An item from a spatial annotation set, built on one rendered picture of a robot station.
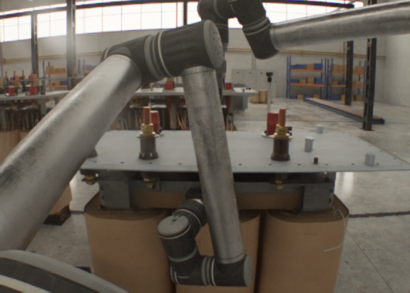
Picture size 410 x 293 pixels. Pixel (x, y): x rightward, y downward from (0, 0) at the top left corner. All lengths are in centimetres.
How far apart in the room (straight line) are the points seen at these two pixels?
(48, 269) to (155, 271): 131
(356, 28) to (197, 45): 48
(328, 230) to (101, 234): 103
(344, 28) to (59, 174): 86
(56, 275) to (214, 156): 69
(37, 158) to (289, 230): 111
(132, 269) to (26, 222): 104
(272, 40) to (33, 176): 86
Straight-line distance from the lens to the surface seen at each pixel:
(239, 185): 138
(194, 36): 86
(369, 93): 1079
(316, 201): 142
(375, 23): 99
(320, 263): 155
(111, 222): 144
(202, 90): 87
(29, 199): 57
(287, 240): 145
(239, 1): 108
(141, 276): 157
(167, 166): 117
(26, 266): 28
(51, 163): 61
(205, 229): 137
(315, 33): 104
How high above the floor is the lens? 170
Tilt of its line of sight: 12 degrees down
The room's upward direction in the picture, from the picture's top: straight up
